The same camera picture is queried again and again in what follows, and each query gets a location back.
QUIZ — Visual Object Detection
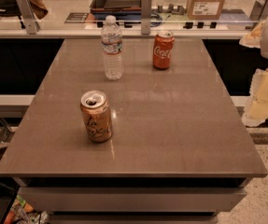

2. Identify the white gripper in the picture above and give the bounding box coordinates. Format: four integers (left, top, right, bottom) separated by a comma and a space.
239, 17, 268, 127

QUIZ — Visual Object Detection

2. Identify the orange LaCroix can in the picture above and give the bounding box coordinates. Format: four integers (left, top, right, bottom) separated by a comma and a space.
80, 91, 113, 143

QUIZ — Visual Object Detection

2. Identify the red Coca-Cola can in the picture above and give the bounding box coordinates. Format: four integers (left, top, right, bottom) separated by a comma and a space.
153, 31, 175, 70

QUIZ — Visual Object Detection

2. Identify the cardboard box with label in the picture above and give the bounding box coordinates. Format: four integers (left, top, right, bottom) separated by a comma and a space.
186, 0, 225, 20

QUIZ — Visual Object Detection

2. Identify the clear plastic water bottle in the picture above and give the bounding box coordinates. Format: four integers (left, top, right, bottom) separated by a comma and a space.
101, 15, 123, 80

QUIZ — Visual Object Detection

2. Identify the grey table base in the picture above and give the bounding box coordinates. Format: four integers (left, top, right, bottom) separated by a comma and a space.
20, 187, 247, 224

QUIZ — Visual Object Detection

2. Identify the colourful trash pile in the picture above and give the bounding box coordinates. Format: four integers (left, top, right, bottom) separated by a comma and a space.
2, 195, 49, 224

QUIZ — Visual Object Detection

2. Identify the grey metal bracket middle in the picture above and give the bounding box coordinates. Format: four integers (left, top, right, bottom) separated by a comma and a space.
141, 0, 152, 35

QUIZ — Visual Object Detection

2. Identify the grey metal bracket left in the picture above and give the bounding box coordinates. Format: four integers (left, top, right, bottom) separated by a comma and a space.
16, 0, 39, 35

